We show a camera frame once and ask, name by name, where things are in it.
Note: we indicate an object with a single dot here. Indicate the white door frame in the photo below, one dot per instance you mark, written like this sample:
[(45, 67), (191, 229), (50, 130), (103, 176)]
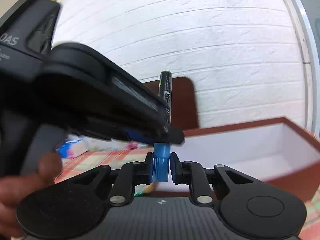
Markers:
[(301, 30)]

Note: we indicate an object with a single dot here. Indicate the plaid blanket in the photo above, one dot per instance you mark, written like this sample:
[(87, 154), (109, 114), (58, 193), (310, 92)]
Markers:
[(100, 158)]

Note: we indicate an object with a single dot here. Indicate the blue tissue pack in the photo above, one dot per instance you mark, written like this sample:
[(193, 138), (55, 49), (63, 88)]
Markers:
[(72, 148)]

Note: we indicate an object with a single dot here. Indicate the brown box lid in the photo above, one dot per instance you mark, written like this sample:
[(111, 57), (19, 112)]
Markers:
[(185, 100)]

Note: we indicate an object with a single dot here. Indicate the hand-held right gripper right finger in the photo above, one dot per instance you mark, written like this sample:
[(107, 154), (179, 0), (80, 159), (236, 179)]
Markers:
[(174, 171)]

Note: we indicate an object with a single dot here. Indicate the black marker with blue cap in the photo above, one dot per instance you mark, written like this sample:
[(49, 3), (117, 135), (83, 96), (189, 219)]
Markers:
[(165, 90)]

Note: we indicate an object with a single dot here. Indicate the brown cardboard box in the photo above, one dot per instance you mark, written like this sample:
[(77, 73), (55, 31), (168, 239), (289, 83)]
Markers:
[(287, 182)]

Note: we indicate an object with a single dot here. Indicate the floral printed board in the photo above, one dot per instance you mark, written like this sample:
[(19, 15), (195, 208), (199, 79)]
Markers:
[(112, 145)]

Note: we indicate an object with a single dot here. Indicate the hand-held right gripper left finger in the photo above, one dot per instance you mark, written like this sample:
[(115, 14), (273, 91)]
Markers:
[(149, 168)]

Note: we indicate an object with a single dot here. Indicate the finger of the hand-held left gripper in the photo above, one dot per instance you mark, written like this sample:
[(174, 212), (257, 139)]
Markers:
[(140, 115)]

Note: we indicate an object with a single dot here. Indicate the person's left hand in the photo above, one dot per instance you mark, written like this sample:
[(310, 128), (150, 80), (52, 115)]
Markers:
[(15, 195)]

